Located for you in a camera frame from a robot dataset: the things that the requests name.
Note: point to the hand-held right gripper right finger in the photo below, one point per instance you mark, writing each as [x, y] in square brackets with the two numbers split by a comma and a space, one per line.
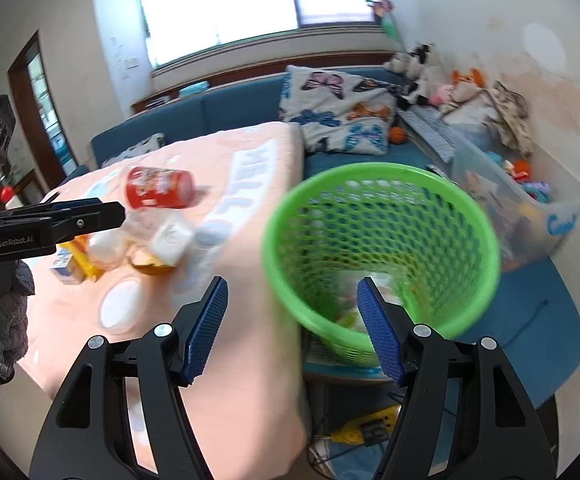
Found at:
[380, 335]

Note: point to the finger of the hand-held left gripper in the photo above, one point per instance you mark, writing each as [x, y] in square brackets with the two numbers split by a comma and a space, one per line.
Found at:
[89, 219]
[74, 204]

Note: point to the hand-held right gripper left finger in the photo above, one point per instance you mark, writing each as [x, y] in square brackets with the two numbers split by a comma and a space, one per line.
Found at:
[204, 330]

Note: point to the yellow and white carton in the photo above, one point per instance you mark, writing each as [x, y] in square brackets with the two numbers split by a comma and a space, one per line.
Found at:
[82, 265]

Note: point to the red printed paper cup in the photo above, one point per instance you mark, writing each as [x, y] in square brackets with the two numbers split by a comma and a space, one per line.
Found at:
[159, 187]

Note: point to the clear plastic lidded cup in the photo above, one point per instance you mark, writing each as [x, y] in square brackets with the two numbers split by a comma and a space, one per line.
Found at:
[172, 240]

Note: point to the green plastic mesh basket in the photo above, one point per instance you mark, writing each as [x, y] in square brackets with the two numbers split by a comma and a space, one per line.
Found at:
[275, 270]

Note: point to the person's left hand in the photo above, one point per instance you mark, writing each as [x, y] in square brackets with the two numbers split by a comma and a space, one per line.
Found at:
[12, 325]

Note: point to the bottle with red cap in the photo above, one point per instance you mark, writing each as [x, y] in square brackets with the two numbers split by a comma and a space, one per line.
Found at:
[7, 195]

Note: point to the pink printed blanket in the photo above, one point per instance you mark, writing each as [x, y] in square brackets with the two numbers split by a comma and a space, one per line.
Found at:
[250, 360]

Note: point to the white crumpled paper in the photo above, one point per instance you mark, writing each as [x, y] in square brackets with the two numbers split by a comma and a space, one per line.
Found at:
[345, 285]

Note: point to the small butterfly print pillow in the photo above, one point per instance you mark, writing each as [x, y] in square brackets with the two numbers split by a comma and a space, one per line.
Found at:
[137, 149]

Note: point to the yellow and black object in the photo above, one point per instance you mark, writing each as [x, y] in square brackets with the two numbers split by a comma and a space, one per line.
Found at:
[365, 427]

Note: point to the teal cloth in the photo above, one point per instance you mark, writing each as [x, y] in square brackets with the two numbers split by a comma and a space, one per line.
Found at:
[193, 89]

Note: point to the clear plastic storage box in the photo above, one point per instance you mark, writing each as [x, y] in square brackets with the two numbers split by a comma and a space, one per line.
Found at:
[495, 185]

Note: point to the blue sofa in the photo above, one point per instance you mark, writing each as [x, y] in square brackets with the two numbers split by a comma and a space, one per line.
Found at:
[250, 105]

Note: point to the small orange ball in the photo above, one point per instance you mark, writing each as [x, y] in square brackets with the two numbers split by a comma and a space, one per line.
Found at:
[397, 136]

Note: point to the grey striped mat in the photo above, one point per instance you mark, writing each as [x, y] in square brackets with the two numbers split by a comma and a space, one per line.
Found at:
[430, 132]

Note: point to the large butterfly print pillow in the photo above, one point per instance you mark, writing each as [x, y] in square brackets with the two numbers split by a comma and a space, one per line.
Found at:
[330, 110]

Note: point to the wooden window ledge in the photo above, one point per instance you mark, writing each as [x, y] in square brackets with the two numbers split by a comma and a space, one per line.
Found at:
[270, 67]

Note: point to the pink plush toy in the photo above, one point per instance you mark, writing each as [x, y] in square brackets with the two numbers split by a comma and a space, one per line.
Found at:
[442, 95]

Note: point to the window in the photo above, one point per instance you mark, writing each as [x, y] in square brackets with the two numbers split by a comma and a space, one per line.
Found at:
[219, 0]

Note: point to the patterned paper bag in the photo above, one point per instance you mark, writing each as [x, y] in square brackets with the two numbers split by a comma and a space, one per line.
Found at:
[512, 110]

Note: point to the black and white plush toy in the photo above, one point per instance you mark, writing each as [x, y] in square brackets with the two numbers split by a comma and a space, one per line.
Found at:
[420, 67]

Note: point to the orange fox plush toy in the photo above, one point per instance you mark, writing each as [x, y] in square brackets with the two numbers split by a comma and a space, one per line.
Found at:
[467, 79]

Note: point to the colourful hanging decoration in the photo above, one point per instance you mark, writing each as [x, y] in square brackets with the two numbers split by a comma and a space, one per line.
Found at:
[382, 5]

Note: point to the wooden door frame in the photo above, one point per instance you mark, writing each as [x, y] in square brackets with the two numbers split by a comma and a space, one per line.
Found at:
[19, 110]

